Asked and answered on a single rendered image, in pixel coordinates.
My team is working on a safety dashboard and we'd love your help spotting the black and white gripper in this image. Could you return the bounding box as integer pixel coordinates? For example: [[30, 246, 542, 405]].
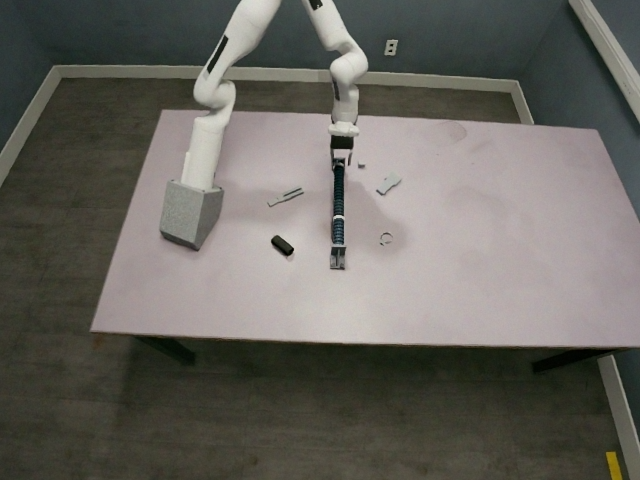
[[328, 105, 359, 166]]

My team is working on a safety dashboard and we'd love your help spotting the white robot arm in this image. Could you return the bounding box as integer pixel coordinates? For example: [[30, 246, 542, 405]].
[[181, 0, 368, 190]]

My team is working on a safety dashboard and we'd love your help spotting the short black cylinder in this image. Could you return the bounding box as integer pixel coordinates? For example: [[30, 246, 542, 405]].
[[271, 235, 294, 256]]

